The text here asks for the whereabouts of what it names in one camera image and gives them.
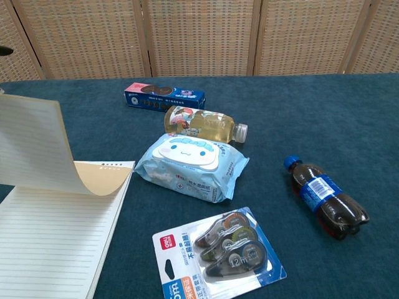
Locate small cola bottle blue cap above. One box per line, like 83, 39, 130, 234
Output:
283, 155, 371, 240

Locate light blue wet wipes pack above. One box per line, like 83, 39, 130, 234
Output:
132, 133, 250, 204

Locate correction tape blister pack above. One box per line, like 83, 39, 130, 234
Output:
151, 206, 287, 299

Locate woven bamboo folding screen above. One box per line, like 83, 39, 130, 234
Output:
0, 0, 399, 83

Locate kraft cover lined notebook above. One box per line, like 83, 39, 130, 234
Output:
0, 93, 137, 299

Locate blue Oreo cookie box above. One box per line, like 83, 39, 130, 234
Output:
123, 82, 206, 112

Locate yellow tea plastic bottle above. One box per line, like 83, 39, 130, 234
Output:
163, 105, 249, 145

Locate teal carpet table cover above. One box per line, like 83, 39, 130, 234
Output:
0, 73, 399, 299

